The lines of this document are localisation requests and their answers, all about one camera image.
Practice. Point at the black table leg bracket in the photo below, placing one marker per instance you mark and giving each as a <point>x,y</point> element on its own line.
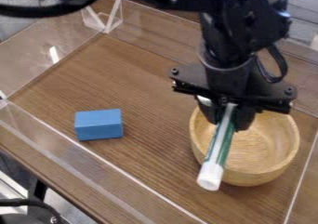
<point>41,212</point>

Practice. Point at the blue rectangular block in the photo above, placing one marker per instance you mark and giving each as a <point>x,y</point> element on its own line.
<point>99,124</point>

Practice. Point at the green Expo marker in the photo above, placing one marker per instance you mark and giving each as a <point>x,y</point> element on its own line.
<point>211,171</point>

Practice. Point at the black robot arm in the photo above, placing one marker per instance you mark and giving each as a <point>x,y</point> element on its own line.
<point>238,27</point>

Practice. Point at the clear acrylic tray wall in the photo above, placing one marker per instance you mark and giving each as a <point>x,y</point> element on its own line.
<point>63,68</point>

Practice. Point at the brown wooden bowl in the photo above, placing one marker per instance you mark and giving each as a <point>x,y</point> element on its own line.
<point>262,151</point>

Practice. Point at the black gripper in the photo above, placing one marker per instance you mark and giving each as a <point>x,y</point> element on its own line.
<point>244,84</point>

